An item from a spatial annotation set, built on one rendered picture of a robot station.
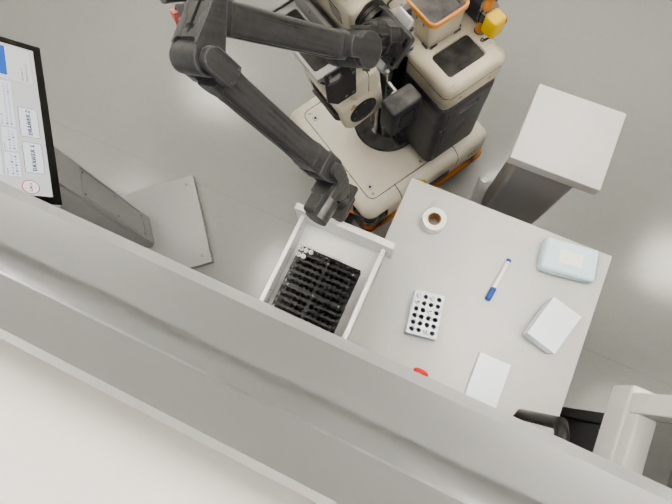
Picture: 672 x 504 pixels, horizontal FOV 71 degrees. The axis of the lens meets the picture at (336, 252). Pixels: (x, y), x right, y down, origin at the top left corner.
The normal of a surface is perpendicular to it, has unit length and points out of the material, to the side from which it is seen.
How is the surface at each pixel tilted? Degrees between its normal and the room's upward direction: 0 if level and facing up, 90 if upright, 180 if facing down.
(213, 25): 62
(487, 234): 0
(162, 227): 3
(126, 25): 0
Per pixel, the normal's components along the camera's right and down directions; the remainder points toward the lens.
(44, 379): -0.05, -0.25
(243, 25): 0.80, 0.34
